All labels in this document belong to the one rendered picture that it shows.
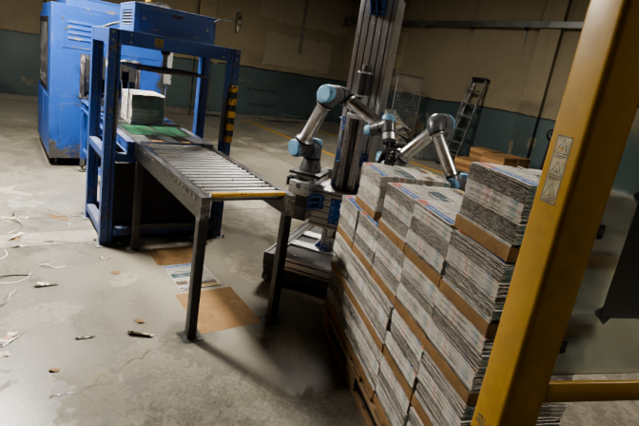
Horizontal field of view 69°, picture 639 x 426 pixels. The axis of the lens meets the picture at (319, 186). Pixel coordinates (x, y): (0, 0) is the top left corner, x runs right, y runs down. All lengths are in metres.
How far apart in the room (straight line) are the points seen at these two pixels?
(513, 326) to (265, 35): 11.57
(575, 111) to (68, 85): 5.35
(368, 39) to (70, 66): 3.59
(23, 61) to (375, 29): 8.63
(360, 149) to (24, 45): 8.67
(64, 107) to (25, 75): 5.15
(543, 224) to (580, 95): 0.25
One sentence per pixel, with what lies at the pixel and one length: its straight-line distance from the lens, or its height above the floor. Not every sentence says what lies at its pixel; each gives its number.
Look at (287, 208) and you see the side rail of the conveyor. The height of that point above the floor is 0.72.
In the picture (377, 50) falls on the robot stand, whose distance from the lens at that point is 3.21.
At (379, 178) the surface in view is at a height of 1.04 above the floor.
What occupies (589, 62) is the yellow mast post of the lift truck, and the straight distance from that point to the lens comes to 0.97.
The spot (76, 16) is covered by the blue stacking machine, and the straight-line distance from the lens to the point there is 5.79.
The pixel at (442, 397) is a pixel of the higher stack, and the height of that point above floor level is 0.54.
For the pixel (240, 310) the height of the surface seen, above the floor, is 0.00.
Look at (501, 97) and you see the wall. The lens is 9.92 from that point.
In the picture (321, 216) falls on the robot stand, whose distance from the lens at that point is 3.17.
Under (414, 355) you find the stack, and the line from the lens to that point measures 1.86.
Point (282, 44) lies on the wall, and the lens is 12.54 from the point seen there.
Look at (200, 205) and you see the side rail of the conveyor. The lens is 2.37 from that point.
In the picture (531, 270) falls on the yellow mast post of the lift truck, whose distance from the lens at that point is 1.01.
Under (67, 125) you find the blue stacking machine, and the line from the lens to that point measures 5.87.
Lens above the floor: 1.49
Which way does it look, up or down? 14 degrees down
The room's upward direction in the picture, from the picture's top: 9 degrees clockwise
